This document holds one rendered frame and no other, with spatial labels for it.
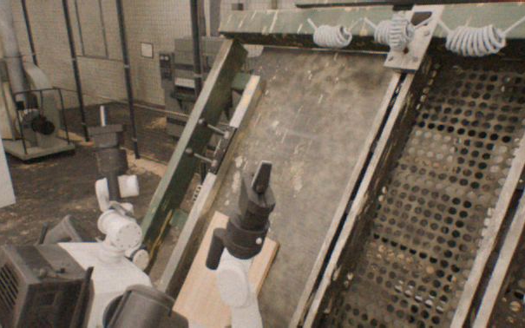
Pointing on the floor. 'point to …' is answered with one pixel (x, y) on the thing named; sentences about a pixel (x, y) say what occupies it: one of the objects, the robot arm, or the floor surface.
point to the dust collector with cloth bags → (19, 97)
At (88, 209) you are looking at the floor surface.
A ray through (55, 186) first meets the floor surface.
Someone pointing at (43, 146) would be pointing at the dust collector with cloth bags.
